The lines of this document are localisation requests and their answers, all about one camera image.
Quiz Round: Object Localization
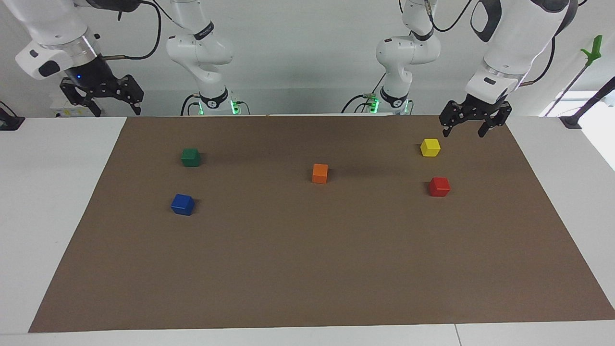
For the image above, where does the brown paper table mat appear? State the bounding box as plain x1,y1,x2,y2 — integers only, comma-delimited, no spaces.
28,114,615,334

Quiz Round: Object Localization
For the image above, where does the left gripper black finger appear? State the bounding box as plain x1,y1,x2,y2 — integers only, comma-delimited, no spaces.
477,111,512,139
439,100,466,139

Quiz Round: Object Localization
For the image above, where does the yellow wooden block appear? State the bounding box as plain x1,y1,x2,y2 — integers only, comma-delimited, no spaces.
420,138,442,158

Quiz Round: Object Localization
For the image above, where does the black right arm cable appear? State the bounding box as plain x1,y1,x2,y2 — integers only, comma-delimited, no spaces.
103,0,162,61

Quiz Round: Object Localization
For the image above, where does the red wooden block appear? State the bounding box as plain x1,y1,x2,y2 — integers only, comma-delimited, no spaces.
429,177,451,198

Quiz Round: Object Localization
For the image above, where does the green-tipped grey stick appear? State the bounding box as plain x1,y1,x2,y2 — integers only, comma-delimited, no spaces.
545,35,603,117

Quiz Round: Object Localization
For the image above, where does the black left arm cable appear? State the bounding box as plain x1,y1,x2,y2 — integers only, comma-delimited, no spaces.
425,0,590,88

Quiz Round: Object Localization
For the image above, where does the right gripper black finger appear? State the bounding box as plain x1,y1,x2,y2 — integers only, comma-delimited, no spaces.
60,79,103,118
114,74,145,116

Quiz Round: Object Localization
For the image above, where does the black clamp mount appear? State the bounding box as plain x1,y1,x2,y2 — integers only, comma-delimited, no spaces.
0,101,25,131

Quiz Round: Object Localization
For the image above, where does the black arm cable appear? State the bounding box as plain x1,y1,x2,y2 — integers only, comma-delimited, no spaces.
103,0,162,61
425,0,590,88

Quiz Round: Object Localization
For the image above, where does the blue wooden block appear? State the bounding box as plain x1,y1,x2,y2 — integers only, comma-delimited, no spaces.
171,194,196,216

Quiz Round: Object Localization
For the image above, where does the white box with yellow label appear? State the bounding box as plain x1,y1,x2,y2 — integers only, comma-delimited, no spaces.
49,94,104,119

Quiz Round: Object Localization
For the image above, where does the black base cable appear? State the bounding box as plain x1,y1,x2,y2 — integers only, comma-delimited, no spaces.
180,93,202,116
341,72,388,114

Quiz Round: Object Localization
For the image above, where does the black pole with base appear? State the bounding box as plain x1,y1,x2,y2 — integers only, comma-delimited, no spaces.
559,76,615,129

